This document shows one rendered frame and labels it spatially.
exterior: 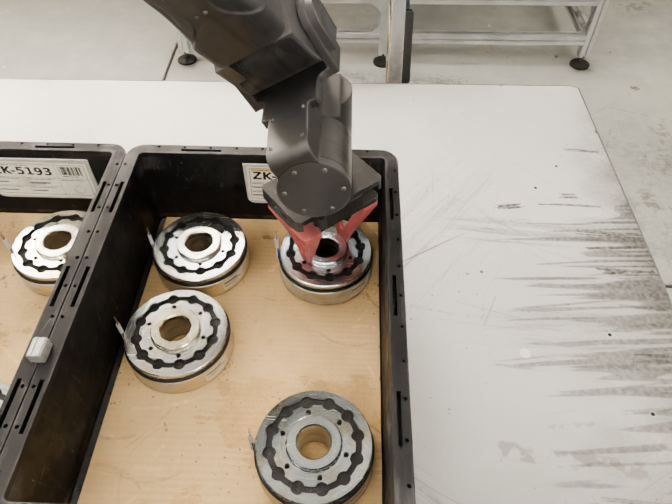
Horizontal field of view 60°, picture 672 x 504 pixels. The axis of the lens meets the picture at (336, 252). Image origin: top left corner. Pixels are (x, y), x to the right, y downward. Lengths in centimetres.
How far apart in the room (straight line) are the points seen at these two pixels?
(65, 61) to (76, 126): 168
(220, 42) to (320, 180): 12
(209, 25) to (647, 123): 223
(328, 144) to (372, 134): 61
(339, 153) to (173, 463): 31
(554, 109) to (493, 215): 32
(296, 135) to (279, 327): 25
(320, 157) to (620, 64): 247
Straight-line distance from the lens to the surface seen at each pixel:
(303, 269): 62
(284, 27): 43
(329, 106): 47
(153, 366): 58
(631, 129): 246
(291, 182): 43
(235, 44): 43
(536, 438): 73
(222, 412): 58
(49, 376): 52
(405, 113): 110
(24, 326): 70
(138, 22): 302
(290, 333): 61
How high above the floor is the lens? 134
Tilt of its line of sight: 50 degrees down
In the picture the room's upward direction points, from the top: straight up
